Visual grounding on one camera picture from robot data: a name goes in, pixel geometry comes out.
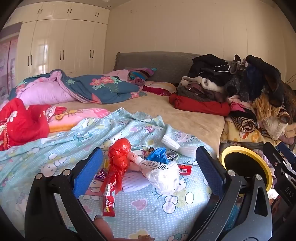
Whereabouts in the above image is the red floral garment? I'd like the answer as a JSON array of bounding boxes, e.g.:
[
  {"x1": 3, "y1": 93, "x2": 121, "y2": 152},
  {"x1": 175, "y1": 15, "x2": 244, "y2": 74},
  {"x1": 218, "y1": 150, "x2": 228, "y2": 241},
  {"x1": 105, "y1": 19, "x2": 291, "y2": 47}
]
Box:
[{"x1": 0, "y1": 98, "x2": 52, "y2": 151}]

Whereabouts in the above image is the striped garment with brown cuff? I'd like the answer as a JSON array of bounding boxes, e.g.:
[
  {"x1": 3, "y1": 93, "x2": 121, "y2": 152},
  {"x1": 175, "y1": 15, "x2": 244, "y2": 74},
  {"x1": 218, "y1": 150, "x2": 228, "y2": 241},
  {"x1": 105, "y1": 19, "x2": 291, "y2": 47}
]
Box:
[{"x1": 279, "y1": 110, "x2": 290, "y2": 124}]

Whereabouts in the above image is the white printed foam net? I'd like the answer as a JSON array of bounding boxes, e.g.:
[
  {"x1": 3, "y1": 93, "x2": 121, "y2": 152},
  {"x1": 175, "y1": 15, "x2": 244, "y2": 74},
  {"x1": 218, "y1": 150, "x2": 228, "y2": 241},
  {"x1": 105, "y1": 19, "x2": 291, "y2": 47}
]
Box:
[{"x1": 128, "y1": 152, "x2": 173, "y2": 179}]

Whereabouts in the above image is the dark dotted garment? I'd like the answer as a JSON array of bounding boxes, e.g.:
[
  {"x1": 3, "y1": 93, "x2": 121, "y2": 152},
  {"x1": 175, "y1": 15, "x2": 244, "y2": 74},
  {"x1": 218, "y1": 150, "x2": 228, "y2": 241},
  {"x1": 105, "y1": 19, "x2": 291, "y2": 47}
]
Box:
[{"x1": 177, "y1": 83, "x2": 229, "y2": 102}]

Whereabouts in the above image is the tan fuzzy garment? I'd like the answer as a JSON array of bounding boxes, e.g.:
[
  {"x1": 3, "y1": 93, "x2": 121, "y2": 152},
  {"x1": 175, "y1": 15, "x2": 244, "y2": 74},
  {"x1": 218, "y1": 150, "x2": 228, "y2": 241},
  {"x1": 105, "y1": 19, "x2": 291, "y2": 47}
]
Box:
[{"x1": 251, "y1": 96, "x2": 285, "y2": 123}]

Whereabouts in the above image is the dark snack wrapper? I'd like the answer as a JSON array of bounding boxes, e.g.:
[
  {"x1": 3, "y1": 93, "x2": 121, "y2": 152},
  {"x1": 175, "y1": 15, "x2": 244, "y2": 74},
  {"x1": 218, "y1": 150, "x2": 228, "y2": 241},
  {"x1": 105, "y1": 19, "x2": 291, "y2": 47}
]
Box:
[{"x1": 165, "y1": 150, "x2": 181, "y2": 161}]

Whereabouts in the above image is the brown striped plush garment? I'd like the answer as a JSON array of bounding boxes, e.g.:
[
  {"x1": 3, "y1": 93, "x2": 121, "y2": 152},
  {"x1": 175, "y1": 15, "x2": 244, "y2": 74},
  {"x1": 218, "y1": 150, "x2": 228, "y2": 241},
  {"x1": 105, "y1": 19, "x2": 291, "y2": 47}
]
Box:
[{"x1": 231, "y1": 115, "x2": 257, "y2": 133}]

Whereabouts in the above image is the white fleece garment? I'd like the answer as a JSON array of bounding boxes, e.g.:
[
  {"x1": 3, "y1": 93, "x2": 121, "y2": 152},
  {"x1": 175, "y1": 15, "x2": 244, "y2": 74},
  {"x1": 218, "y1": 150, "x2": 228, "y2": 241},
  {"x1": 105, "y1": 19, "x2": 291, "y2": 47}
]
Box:
[{"x1": 180, "y1": 76, "x2": 229, "y2": 92}]

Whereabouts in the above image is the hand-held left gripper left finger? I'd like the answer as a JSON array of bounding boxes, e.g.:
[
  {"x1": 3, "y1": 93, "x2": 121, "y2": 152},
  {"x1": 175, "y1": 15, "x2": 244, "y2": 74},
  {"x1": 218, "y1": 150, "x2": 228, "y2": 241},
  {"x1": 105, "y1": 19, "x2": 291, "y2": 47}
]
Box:
[{"x1": 24, "y1": 147, "x2": 107, "y2": 241}]

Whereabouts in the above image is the black quilted coat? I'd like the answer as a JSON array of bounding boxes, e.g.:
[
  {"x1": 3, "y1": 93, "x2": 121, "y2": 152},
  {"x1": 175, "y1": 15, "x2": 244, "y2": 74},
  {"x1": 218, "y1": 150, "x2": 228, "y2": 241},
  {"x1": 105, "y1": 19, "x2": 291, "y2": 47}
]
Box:
[{"x1": 245, "y1": 55, "x2": 286, "y2": 108}]

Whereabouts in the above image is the white pleated paper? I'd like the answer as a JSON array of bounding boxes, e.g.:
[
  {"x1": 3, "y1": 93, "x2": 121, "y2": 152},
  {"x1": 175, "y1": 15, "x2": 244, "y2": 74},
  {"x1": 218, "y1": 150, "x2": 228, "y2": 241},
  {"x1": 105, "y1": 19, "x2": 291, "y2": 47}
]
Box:
[{"x1": 161, "y1": 134, "x2": 181, "y2": 151}]

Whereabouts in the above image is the red pillow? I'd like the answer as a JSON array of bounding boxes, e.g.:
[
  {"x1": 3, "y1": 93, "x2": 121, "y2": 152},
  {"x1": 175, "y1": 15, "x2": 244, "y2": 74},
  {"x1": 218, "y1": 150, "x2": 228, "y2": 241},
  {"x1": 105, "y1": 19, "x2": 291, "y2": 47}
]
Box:
[{"x1": 142, "y1": 82, "x2": 177, "y2": 96}]

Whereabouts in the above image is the white plastic bag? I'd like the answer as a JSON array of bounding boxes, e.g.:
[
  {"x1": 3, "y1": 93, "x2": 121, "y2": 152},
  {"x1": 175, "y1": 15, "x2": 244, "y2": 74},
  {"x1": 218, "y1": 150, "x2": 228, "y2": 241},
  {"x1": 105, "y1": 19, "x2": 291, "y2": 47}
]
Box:
[{"x1": 147, "y1": 161, "x2": 181, "y2": 193}]

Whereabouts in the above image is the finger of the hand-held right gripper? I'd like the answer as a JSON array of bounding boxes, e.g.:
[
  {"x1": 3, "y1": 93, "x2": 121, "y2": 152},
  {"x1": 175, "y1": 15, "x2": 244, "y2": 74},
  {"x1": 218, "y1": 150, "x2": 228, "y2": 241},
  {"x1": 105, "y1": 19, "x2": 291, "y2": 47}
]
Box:
[
  {"x1": 263, "y1": 141, "x2": 292, "y2": 183},
  {"x1": 279, "y1": 141, "x2": 296, "y2": 167}
]

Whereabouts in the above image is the cream fleece garment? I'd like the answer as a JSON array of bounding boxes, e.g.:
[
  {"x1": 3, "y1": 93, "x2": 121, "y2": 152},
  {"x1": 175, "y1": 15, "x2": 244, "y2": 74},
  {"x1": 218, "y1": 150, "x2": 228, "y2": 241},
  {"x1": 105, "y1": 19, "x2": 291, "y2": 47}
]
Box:
[{"x1": 261, "y1": 113, "x2": 287, "y2": 141}]

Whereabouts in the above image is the pale pink pillow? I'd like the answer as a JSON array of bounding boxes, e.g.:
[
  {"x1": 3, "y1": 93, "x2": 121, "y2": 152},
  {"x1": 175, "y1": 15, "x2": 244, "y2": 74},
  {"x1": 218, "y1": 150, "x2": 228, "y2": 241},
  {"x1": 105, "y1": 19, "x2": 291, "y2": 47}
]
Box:
[{"x1": 102, "y1": 69, "x2": 130, "y2": 80}]

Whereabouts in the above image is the light blue cartoon blanket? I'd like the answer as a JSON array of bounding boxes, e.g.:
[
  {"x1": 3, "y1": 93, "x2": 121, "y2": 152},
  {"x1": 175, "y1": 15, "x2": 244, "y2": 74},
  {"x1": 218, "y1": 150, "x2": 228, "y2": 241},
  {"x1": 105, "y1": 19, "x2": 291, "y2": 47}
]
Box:
[{"x1": 0, "y1": 108, "x2": 220, "y2": 241}]

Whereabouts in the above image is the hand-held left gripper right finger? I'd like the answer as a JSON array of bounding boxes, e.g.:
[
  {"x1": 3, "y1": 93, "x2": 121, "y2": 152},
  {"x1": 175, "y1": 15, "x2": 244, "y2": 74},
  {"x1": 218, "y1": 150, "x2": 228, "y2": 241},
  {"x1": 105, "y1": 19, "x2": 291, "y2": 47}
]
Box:
[{"x1": 188, "y1": 146, "x2": 272, "y2": 241}]

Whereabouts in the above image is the yellow cartoon blanket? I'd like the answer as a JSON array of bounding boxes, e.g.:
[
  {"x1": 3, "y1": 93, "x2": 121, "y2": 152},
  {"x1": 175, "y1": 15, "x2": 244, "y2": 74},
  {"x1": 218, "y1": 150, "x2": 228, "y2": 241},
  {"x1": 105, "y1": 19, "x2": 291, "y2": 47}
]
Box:
[{"x1": 220, "y1": 117, "x2": 266, "y2": 146}]

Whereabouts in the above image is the yellow-rimmed black trash bin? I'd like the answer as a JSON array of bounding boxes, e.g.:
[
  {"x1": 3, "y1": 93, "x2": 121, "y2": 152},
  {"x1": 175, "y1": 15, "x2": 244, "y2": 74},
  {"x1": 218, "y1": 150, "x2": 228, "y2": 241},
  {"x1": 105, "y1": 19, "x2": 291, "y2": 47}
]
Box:
[{"x1": 218, "y1": 146, "x2": 273, "y2": 193}]

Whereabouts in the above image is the grey padded headboard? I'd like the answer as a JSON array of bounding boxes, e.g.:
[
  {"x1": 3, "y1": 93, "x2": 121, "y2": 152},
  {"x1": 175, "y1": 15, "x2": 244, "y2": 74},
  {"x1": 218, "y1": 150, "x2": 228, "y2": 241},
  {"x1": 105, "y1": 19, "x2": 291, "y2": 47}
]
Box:
[{"x1": 113, "y1": 51, "x2": 201, "y2": 84}]

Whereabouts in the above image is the striped pillow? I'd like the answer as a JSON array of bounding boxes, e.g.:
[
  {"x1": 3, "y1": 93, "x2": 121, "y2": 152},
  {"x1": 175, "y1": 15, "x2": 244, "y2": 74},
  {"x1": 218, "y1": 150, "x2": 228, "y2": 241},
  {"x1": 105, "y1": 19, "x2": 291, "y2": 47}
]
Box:
[{"x1": 127, "y1": 67, "x2": 158, "y2": 82}]

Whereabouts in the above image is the pink cartoon cabinet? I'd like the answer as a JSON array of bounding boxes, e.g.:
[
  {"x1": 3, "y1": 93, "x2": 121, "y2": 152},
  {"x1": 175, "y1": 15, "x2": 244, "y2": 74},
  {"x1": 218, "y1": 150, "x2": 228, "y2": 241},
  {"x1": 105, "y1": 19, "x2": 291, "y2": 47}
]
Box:
[{"x1": 0, "y1": 37, "x2": 19, "y2": 100}]

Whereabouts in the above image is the long red snack wrapper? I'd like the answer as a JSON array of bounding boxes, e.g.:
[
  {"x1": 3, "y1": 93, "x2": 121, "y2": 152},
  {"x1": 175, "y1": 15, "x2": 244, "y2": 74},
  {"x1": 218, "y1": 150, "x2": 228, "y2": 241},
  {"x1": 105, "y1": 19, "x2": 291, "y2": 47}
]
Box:
[{"x1": 102, "y1": 185, "x2": 116, "y2": 217}]

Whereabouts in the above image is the red barcode wrapper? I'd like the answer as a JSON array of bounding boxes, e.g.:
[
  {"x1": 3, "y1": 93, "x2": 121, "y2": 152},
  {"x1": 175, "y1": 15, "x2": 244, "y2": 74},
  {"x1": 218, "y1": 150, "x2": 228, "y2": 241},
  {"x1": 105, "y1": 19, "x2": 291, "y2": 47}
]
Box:
[{"x1": 178, "y1": 163, "x2": 193, "y2": 175}]

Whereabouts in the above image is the plain white foam net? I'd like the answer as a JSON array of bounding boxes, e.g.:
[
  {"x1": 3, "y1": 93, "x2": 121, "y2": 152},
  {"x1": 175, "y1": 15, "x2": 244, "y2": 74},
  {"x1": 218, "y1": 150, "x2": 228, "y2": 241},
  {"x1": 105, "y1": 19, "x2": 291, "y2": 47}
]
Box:
[{"x1": 121, "y1": 171, "x2": 153, "y2": 193}]

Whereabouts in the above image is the purple candy wrapper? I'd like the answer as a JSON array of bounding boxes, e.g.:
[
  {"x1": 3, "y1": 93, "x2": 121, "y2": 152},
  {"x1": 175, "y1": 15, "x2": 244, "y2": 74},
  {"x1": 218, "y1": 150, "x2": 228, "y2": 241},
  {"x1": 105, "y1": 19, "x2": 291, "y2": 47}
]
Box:
[{"x1": 94, "y1": 169, "x2": 107, "y2": 181}]

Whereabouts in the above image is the red plastic bag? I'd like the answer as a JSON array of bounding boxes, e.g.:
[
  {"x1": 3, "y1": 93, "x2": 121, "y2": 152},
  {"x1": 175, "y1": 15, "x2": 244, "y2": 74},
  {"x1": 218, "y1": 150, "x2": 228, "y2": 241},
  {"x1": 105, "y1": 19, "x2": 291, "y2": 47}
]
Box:
[{"x1": 100, "y1": 137, "x2": 132, "y2": 197}]

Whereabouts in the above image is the grey speckled garment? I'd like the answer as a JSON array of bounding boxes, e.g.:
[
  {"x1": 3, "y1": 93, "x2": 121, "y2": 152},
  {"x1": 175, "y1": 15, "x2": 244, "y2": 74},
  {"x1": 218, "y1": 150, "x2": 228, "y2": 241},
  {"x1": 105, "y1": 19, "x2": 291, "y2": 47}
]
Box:
[{"x1": 224, "y1": 54, "x2": 249, "y2": 98}]

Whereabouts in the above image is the white wardrobe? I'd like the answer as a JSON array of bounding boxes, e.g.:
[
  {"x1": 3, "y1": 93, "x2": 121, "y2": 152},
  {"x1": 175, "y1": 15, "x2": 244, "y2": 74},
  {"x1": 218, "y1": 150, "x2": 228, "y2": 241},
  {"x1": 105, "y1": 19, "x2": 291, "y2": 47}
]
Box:
[{"x1": 2, "y1": 0, "x2": 110, "y2": 77}]

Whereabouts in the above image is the black jacket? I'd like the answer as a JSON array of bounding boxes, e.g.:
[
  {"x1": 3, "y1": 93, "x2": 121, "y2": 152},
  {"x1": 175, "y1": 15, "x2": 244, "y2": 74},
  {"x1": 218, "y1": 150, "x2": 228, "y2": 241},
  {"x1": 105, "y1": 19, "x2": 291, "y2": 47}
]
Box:
[{"x1": 188, "y1": 54, "x2": 232, "y2": 80}]

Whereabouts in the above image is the colourful candy wrapper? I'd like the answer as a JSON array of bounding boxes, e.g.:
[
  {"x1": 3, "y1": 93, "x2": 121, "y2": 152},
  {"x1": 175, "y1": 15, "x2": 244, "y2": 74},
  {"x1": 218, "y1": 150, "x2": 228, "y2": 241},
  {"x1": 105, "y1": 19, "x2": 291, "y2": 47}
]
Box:
[{"x1": 142, "y1": 147, "x2": 155, "y2": 158}]

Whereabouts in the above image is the brown plush blanket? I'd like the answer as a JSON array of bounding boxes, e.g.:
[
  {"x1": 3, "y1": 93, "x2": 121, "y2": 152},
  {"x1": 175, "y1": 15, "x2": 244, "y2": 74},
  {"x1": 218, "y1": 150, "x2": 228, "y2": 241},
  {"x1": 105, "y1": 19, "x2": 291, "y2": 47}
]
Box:
[{"x1": 281, "y1": 80, "x2": 296, "y2": 116}]

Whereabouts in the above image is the navy fuzzy garment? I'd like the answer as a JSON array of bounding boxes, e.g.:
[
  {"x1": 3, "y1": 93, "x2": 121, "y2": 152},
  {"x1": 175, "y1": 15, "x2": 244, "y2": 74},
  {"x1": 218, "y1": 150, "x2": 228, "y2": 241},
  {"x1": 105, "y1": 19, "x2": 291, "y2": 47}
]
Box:
[{"x1": 240, "y1": 64, "x2": 259, "y2": 102}]

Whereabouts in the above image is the blue plastic wrapper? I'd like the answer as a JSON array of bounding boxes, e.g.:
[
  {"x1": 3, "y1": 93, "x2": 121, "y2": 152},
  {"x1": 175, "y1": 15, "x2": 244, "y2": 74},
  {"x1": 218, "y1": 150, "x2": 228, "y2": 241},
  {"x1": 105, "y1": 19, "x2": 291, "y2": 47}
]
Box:
[{"x1": 146, "y1": 147, "x2": 167, "y2": 164}]

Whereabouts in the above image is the red folded cloth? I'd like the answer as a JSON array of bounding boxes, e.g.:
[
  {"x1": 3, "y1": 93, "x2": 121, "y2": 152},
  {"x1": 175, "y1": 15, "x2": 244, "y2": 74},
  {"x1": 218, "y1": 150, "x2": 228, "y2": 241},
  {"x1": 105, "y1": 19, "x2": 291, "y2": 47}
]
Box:
[{"x1": 169, "y1": 94, "x2": 232, "y2": 117}]

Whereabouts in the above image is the pink cartoon blanket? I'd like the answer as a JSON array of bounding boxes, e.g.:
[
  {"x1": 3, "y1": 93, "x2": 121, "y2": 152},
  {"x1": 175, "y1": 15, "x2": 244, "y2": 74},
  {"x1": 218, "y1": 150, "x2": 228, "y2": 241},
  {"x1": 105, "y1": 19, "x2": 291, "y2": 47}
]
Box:
[{"x1": 45, "y1": 105, "x2": 111, "y2": 133}]

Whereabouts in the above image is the person's left hand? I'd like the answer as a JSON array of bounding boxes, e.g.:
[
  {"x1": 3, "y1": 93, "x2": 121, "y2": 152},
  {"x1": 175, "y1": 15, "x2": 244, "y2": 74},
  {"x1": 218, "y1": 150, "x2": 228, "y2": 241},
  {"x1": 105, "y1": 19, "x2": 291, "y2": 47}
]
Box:
[{"x1": 94, "y1": 214, "x2": 155, "y2": 241}]

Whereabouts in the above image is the bright pink garment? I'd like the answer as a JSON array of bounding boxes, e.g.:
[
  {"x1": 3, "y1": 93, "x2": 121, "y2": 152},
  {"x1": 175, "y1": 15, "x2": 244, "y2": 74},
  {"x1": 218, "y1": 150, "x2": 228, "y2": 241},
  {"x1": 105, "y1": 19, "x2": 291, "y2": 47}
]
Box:
[{"x1": 228, "y1": 96, "x2": 252, "y2": 114}]

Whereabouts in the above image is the blue floral quilt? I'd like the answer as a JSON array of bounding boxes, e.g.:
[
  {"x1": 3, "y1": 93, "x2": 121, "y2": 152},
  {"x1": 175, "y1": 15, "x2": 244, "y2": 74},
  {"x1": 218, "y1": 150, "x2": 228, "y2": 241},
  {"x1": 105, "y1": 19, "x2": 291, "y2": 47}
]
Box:
[{"x1": 8, "y1": 70, "x2": 148, "y2": 106}]

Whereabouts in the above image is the beige bedspread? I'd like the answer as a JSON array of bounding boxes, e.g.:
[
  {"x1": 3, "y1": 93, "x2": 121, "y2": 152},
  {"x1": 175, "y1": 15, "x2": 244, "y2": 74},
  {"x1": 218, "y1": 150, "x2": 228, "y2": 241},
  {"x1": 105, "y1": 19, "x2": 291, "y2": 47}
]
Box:
[{"x1": 62, "y1": 91, "x2": 226, "y2": 158}]

